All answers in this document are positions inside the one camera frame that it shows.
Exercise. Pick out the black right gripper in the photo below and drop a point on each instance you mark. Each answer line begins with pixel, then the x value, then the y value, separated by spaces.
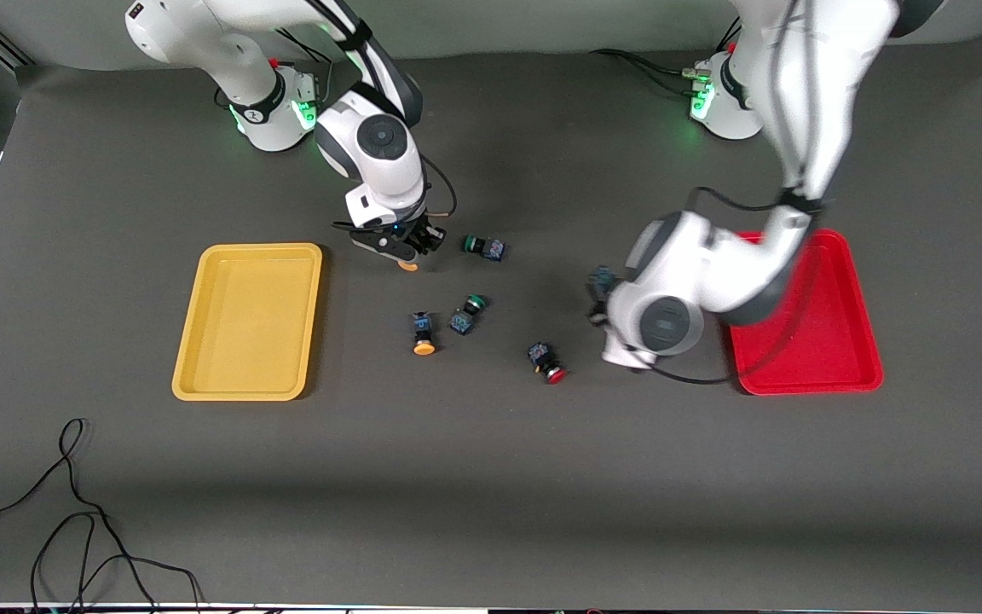
pixel 424 234

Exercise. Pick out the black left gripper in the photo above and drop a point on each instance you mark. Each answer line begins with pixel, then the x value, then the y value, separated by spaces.
pixel 601 286

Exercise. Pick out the yellow push button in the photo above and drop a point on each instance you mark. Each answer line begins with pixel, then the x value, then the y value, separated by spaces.
pixel 423 331
pixel 408 264

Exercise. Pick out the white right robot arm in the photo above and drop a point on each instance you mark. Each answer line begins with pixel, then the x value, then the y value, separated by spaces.
pixel 380 145

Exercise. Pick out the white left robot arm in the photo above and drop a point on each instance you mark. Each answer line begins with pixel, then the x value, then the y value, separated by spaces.
pixel 806 102

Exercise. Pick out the green push button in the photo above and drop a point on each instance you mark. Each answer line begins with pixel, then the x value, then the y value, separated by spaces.
pixel 484 247
pixel 465 314

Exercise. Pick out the yellow plastic tray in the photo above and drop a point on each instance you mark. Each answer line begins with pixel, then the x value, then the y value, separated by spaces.
pixel 251 324

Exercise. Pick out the dark grey table mat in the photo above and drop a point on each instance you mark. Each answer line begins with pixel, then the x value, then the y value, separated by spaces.
pixel 491 486

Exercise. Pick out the red plastic tray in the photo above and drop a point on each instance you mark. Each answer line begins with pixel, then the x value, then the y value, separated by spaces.
pixel 836 341

